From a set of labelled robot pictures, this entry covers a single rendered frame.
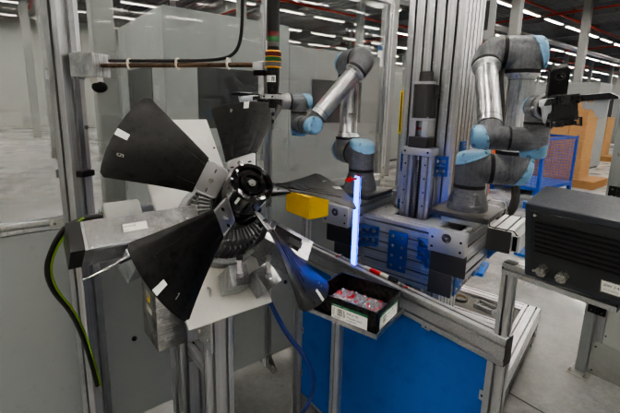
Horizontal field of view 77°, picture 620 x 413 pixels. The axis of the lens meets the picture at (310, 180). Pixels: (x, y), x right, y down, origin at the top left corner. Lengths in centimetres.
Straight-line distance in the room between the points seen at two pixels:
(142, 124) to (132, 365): 122
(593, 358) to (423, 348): 155
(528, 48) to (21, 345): 208
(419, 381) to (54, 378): 136
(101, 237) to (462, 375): 103
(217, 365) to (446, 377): 69
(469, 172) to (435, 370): 70
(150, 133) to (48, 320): 98
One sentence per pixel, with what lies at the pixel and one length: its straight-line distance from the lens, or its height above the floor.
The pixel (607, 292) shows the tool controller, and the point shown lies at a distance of 102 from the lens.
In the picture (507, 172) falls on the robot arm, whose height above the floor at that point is 120.
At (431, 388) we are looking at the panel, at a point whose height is 58.
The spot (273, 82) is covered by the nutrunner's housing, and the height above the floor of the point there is 148.
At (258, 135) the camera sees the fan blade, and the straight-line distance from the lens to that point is 118.
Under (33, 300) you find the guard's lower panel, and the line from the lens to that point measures 179.
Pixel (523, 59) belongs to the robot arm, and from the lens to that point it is 159.
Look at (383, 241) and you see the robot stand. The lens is 177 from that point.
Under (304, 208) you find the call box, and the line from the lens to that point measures 155.
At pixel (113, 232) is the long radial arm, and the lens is 107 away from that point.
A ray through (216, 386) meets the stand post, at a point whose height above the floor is 55.
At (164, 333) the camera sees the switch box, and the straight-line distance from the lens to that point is 145.
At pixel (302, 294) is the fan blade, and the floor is 98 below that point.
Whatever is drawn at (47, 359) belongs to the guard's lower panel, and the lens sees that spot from 190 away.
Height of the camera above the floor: 143
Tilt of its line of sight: 11 degrees down
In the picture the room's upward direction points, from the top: 1 degrees clockwise
